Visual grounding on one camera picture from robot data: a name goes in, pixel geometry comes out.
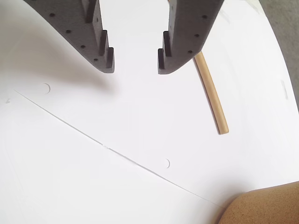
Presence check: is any wooden stick pen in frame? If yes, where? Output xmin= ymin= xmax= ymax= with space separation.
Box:
xmin=193 ymin=51 xmax=229 ymax=135

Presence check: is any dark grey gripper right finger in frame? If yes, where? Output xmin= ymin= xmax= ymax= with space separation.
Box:
xmin=157 ymin=0 xmax=225 ymax=75

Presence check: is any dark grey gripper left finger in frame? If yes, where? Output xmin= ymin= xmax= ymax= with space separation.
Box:
xmin=23 ymin=0 xmax=115 ymax=74

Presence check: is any cork cylinder pen holder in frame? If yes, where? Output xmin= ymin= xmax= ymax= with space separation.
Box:
xmin=218 ymin=181 xmax=299 ymax=224

